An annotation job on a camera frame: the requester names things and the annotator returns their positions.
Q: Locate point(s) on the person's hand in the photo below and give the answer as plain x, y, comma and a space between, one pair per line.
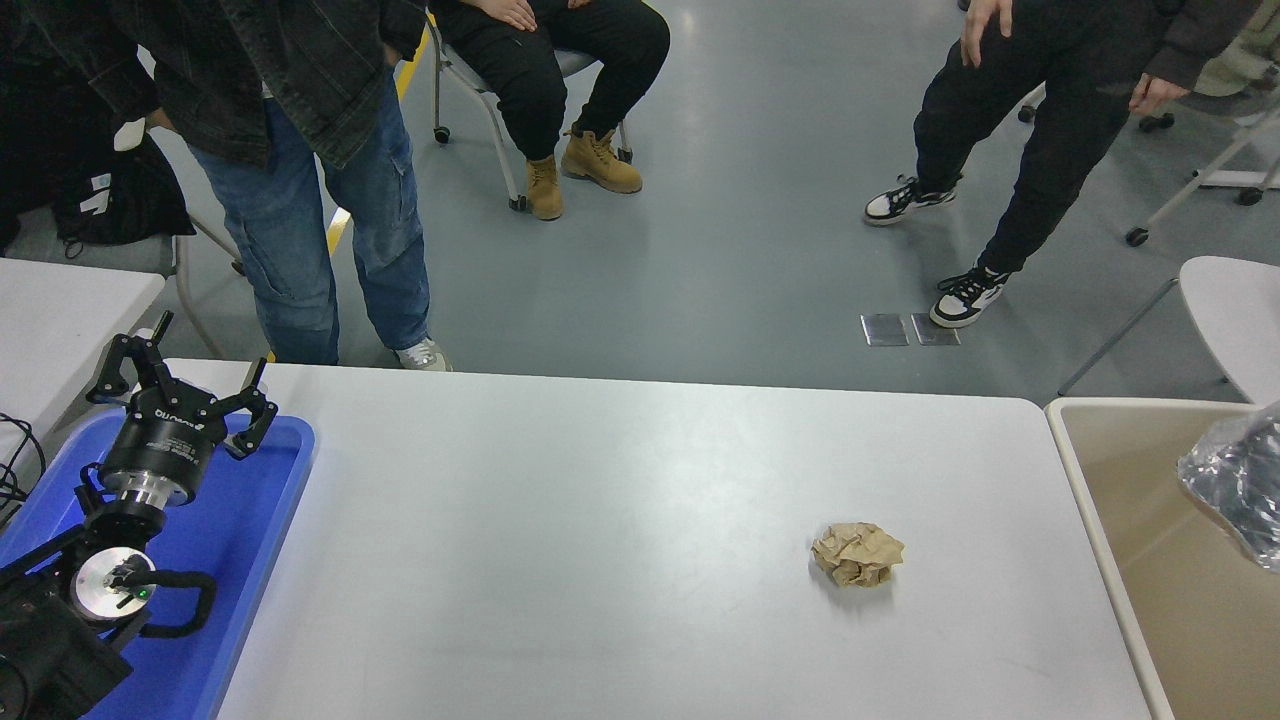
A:
1158, 93
985, 25

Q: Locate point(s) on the silver floor plate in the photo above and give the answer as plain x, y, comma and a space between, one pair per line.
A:
940, 337
882, 330

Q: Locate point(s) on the large pale bin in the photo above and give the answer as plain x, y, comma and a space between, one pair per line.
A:
1130, 480

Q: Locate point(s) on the person's right hand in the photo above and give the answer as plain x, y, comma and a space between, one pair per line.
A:
512, 14

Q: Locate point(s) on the silver foil tray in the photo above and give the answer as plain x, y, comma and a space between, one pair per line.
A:
1240, 490

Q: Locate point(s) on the cream coat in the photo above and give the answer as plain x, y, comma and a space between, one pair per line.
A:
1240, 60

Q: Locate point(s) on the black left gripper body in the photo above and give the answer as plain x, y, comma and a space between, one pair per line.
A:
160, 440

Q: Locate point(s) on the white office chair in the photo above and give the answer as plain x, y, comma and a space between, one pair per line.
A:
1235, 180

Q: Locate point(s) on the white chair with castors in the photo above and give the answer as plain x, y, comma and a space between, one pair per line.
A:
1032, 100

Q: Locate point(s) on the blue plastic tray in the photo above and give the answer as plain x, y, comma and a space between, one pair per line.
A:
235, 560

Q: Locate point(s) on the white round table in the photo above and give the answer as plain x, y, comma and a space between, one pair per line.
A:
1240, 320

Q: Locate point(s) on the grey chair with armrest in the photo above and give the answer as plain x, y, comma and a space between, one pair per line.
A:
100, 258

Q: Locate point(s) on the white side table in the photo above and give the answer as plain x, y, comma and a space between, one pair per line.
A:
50, 330

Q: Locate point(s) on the black coat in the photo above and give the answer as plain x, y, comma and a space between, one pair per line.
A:
150, 210

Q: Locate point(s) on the person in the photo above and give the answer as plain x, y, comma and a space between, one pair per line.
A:
1050, 120
530, 90
300, 200

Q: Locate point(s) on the grey chair with castors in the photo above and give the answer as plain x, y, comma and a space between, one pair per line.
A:
460, 65

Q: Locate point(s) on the tan paper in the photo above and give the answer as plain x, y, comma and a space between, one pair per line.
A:
858, 555

